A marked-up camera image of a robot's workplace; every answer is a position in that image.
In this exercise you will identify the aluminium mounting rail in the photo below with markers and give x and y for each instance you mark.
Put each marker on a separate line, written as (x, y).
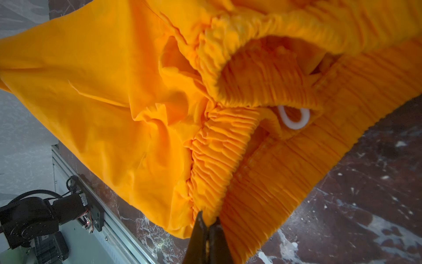
(113, 245)

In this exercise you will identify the orange drawstring shorts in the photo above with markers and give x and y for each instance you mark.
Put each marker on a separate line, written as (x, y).
(233, 110)

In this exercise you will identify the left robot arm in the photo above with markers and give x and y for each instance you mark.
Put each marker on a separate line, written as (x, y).
(28, 218)

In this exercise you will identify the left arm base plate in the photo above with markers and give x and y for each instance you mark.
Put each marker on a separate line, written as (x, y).
(93, 217)

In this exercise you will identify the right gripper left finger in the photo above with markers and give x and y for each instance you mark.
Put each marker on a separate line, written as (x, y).
(196, 252)

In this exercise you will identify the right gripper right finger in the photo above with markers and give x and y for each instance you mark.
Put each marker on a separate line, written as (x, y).
(218, 249)

